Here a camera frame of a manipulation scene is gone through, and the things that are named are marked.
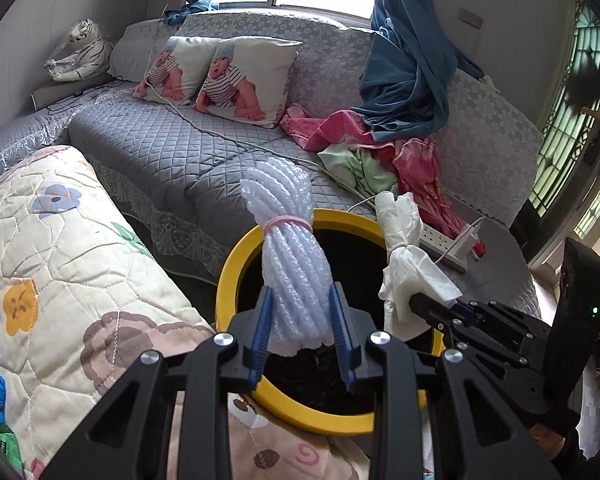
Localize pink cloth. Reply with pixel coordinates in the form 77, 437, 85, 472
280, 103, 486, 256

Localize white power strip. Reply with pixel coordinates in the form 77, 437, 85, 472
417, 223, 468, 273

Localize baby print pillow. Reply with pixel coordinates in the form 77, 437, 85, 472
192, 37, 302, 129
132, 36, 221, 106

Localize white charger plug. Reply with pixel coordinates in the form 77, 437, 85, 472
457, 217, 486, 256

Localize long blue curtain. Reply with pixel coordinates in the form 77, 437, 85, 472
352, 0, 473, 142

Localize lilac foam net bundle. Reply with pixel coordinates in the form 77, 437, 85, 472
240, 157, 333, 358

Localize light green cloth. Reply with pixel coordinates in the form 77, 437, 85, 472
317, 142, 401, 201

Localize cartoon bear quilt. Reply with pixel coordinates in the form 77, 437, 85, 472
0, 145, 376, 480

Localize wall switch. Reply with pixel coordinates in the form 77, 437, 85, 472
457, 7, 483, 30

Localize person's right forearm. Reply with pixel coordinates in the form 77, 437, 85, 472
527, 407, 600, 480

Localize grey flat cushion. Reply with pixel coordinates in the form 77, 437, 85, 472
31, 72, 116, 111

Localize thin white cable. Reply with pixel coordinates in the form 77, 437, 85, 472
142, 7, 381, 211

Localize green snack packet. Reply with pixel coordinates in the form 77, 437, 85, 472
0, 424, 26, 473

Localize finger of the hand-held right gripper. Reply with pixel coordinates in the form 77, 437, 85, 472
409, 292, 551, 356
445, 322, 546, 401

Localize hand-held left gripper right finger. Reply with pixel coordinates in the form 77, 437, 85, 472
329, 282, 563, 480

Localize white tiger plush toy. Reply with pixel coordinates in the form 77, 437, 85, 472
44, 18, 115, 82

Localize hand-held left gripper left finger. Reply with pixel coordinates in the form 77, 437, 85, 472
39, 285, 276, 480

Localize grey quilted sofa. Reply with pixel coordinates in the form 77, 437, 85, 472
0, 7, 546, 321

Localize yellow rimmed trash bin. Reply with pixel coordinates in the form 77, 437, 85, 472
215, 208, 448, 436

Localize white tissue bundle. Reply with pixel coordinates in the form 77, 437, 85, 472
375, 191, 463, 338

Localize patterned green glass door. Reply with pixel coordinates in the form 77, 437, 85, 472
525, 0, 600, 261

